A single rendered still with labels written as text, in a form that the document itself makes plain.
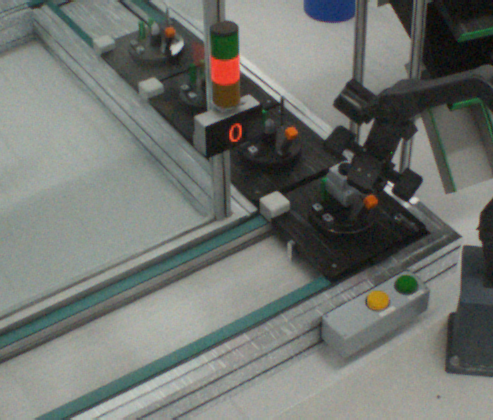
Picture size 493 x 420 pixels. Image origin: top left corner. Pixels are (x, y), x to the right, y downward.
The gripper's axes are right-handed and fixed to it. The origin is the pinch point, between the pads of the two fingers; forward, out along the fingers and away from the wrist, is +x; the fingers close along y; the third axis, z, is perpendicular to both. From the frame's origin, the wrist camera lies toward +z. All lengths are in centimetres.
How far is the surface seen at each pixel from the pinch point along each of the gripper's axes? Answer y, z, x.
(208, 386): -1.6, 44.2, 17.2
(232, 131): -23.9, 10.0, -3.2
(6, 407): -28, 69, 24
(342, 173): -5.2, -2.3, 4.9
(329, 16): -44, -81, 43
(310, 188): -11.2, -6.5, 19.3
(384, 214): 4.7, -7.7, 14.9
